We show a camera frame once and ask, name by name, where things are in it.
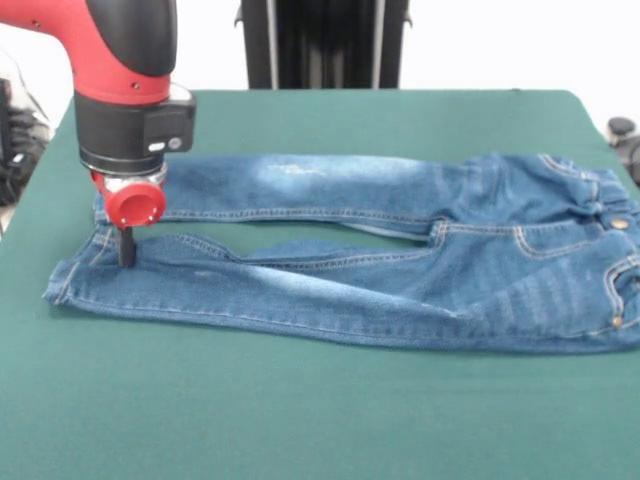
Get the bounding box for narrow black device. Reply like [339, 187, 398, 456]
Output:
[0, 77, 12, 169]

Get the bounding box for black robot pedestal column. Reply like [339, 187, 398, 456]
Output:
[232, 0, 414, 91]

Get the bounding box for dark green tablecloth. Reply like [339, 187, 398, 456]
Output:
[0, 88, 640, 480]

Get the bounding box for blue denim jeans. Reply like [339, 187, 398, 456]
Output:
[42, 152, 640, 355]

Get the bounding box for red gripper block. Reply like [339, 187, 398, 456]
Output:
[90, 170, 168, 269]

